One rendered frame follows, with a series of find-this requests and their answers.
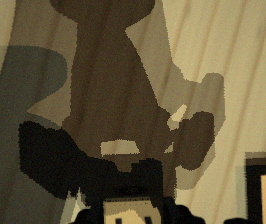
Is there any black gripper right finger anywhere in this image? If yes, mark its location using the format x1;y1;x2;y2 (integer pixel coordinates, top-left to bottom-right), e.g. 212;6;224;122
163;196;258;224

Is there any tan cube with black number 1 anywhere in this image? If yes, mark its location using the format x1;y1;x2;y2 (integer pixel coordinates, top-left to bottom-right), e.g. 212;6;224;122
103;184;164;224

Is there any tan shallow rectangular tray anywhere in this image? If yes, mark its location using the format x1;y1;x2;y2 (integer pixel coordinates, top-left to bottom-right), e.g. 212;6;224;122
248;169;266;224

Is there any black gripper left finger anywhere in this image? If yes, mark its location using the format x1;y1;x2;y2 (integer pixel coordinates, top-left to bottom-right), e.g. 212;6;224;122
68;199;104;224

